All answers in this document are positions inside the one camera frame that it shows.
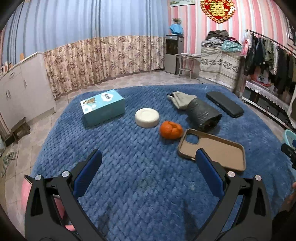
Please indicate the blue wrapped potted plant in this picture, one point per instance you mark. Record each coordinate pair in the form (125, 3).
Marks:
(176, 28)

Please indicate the grey cloth glove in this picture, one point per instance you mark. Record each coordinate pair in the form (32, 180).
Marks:
(180, 99)

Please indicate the pile of folded clothes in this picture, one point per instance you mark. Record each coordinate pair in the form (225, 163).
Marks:
(221, 39)

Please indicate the clothes rack with clothes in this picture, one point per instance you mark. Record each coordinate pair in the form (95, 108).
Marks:
(268, 63)

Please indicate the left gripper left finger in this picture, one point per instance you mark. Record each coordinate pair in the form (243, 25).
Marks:
(82, 175)

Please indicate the brown phone case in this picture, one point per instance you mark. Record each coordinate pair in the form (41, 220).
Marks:
(228, 154)

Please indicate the pink stool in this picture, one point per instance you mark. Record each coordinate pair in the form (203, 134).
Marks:
(48, 200)

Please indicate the white round soap dish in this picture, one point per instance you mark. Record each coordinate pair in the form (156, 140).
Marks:
(147, 118)

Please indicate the low tv stand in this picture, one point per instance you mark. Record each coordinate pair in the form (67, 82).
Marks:
(267, 102)

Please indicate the orange tangerine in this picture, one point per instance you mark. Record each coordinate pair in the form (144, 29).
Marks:
(170, 130)

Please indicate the blue plush table cover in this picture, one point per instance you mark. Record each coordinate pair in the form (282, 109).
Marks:
(144, 190)

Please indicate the dark water dispenser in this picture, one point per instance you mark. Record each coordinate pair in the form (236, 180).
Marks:
(174, 47)

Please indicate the light blue tissue box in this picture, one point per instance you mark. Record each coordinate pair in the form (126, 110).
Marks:
(102, 107)

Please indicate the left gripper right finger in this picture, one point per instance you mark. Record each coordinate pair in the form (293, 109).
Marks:
(243, 210)

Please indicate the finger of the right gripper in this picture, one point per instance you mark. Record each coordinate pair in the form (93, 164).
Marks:
(290, 152)

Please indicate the black mesh sleeve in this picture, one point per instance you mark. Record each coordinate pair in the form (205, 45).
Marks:
(203, 116)

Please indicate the small metal folding table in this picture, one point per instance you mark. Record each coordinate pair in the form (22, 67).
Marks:
(186, 63)

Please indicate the red heart wall decoration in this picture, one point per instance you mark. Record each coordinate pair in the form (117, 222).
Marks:
(218, 11)

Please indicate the turquoise plastic laundry basket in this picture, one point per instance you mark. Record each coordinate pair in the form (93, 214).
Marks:
(289, 138)

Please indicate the framed landscape picture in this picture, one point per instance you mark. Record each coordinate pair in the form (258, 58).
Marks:
(174, 3)

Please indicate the white kitchen cabinet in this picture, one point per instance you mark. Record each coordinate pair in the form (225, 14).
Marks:
(26, 92)

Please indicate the patterned covered cabinet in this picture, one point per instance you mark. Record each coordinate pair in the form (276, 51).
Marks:
(219, 66)

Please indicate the blue and floral curtain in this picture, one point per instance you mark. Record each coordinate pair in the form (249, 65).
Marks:
(85, 42)

